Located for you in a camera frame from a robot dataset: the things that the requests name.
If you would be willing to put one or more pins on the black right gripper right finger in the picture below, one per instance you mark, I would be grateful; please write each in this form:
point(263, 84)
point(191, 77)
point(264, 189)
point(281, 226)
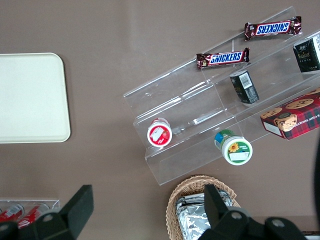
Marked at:
point(217, 207)

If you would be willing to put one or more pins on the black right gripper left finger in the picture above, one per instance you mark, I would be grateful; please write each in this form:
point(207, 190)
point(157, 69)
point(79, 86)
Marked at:
point(77, 207)

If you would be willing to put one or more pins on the light wicker basket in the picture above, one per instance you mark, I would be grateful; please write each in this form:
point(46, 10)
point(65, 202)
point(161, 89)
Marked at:
point(175, 200)

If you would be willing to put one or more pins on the beige rectangular tray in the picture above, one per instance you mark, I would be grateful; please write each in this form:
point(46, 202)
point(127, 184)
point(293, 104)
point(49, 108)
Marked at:
point(30, 97)

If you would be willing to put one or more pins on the clear acrylic bottle rack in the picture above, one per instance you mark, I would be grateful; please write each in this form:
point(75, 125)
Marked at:
point(53, 203)

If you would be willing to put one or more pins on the foil wrapped pack stack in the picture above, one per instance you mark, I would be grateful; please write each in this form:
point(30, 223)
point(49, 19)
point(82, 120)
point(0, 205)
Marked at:
point(192, 220)

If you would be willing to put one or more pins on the green lid yogurt cup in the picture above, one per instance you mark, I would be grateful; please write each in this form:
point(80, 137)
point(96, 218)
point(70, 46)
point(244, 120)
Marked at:
point(235, 148)

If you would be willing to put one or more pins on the red lid yogurt cup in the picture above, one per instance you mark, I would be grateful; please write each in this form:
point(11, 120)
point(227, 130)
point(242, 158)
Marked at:
point(159, 133)

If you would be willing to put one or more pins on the clear acrylic stepped shelf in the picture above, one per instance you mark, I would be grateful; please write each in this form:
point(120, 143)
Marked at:
point(190, 100)

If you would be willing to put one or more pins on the red tartan cookie box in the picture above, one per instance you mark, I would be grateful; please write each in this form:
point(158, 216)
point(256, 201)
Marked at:
point(295, 117)

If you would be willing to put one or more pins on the small black drink carton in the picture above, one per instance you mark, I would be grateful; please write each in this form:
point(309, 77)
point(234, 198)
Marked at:
point(246, 87)

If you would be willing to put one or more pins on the Snickers chocolate bar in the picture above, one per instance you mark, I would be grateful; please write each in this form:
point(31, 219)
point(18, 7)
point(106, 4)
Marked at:
point(272, 28)
point(222, 58)

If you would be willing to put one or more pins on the black and white drink carton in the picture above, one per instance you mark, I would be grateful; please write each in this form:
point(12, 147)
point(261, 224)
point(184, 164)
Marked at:
point(307, 56)

